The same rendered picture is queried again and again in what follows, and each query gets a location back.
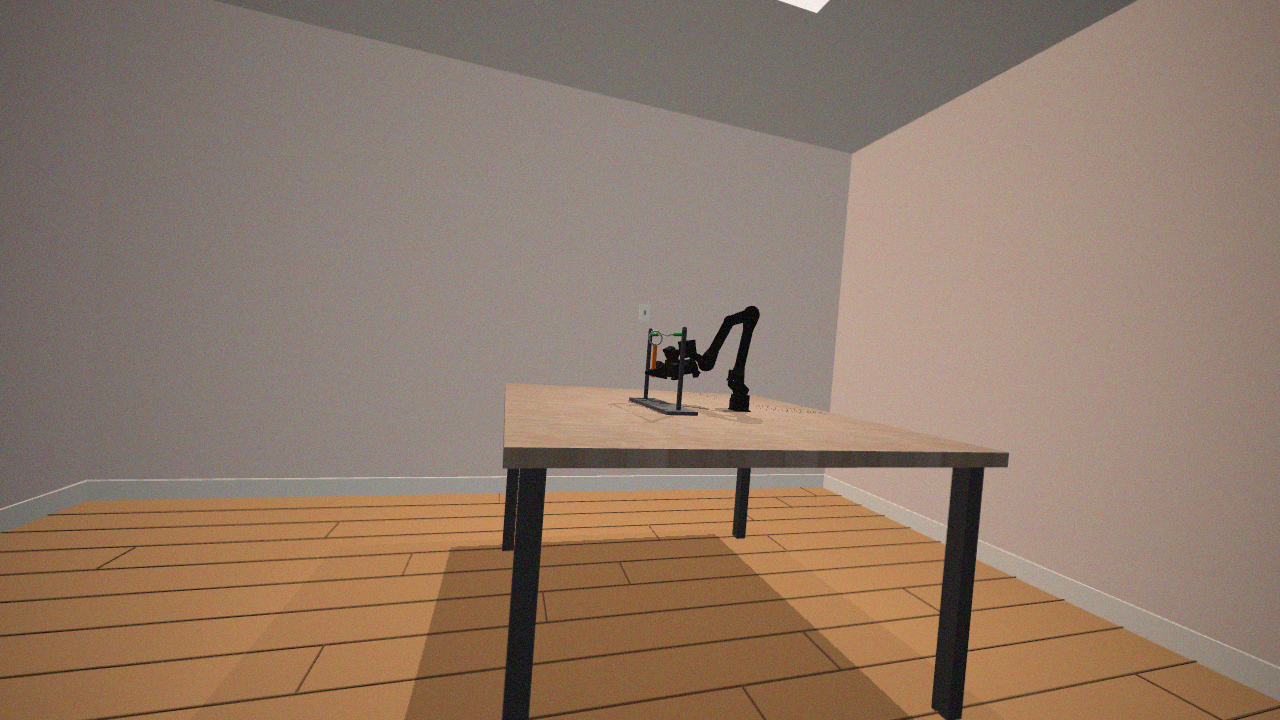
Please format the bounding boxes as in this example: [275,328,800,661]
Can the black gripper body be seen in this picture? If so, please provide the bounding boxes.
[657,361,686,380]

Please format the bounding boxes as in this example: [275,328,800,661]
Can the orange handle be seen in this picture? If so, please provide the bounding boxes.
[649,331,663,369]

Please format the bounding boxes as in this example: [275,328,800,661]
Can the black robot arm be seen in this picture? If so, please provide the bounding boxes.
[663,306,760,413]

